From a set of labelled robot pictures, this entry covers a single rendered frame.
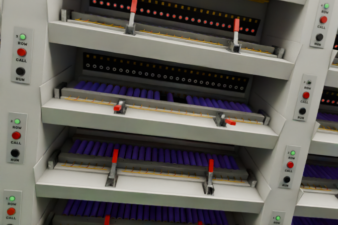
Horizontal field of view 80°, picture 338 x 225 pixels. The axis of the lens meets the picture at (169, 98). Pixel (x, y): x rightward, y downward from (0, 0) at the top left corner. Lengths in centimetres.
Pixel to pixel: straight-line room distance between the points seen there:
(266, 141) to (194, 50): 31
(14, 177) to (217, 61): 57
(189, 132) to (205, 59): 19
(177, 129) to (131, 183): 20
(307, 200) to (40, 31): 84
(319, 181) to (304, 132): 23
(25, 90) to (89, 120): 16
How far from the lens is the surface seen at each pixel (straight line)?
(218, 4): 77
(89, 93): 57
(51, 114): 56
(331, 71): 69
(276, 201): 71
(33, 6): 57
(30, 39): 56
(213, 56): 53
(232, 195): 66
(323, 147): 73
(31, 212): 67
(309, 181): 83
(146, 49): 50
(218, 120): 55
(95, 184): 60
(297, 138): 66
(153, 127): 52
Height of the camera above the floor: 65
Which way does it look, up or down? 6 degrees down
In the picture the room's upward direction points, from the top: 9 degrees clockwise
